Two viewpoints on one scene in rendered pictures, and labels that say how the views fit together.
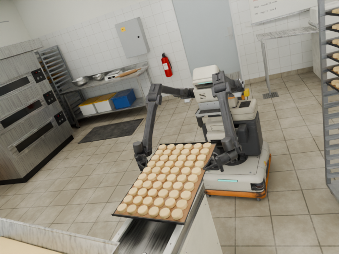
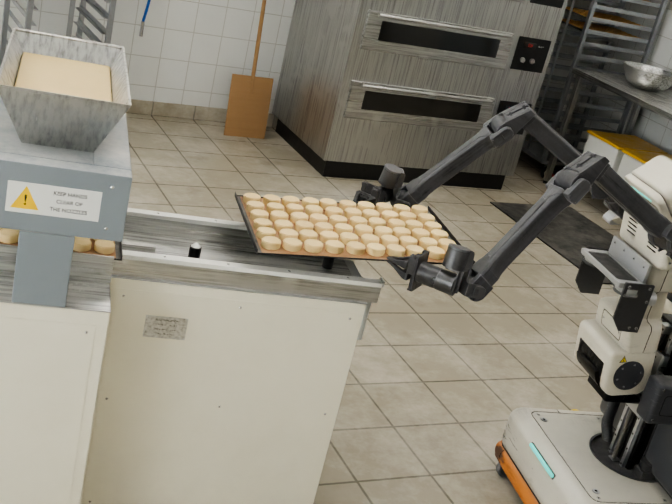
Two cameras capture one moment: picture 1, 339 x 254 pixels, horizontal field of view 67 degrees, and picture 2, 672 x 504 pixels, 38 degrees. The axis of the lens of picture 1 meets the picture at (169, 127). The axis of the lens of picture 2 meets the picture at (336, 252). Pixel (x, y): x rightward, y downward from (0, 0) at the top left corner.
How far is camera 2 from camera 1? 1.76 m
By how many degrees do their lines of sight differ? 37
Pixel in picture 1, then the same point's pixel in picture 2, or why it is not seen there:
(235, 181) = (550, 473)
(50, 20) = not seen: outside the picture
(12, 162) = (335, 115)
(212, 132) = (595, 326)
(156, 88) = (517, 113)
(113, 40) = not seen: outside the picture
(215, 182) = (524, 445)
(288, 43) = not seen: outside the picture
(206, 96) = (636, 230)
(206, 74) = (658, 179)
